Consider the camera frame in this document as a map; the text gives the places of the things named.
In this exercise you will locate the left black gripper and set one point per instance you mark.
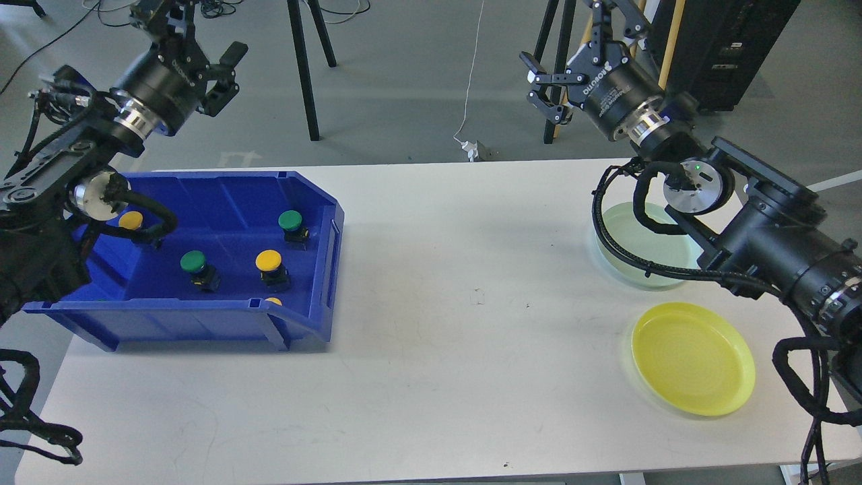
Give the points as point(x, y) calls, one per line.
point(165, 86)

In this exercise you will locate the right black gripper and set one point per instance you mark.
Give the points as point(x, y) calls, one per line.
point(608, 86)

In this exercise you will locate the green button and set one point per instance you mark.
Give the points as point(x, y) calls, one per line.
point(203, 275)
point(295, 233)

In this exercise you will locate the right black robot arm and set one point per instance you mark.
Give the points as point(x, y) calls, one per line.
point(757, 227)

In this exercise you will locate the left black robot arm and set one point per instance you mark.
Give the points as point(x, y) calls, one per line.
point(61, 193)

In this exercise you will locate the pale green plate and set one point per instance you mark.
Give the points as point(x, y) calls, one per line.
point(676, 250)

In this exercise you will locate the yellow plate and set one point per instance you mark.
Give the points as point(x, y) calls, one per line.
point(692, 359)

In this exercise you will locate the black tripod left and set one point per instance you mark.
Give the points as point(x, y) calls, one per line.
point(300, 49)

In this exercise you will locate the black equipment cabinet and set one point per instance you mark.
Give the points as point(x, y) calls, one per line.
point(720, 46)

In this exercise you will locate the blue plastic bin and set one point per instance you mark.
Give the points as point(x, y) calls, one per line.
point(254, 258)

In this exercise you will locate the white chair base leg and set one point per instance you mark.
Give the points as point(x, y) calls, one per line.
point(834, 182)

